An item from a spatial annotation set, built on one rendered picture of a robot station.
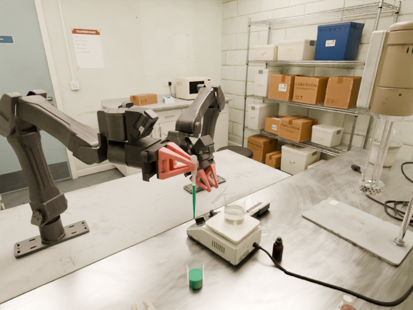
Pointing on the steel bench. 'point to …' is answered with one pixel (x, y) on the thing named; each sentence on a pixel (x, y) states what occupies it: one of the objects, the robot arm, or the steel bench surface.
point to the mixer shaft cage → (365, 184)
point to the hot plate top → (238, 234)
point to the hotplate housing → (224, 245)
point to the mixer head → (389, 74)
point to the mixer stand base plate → (360, 229)
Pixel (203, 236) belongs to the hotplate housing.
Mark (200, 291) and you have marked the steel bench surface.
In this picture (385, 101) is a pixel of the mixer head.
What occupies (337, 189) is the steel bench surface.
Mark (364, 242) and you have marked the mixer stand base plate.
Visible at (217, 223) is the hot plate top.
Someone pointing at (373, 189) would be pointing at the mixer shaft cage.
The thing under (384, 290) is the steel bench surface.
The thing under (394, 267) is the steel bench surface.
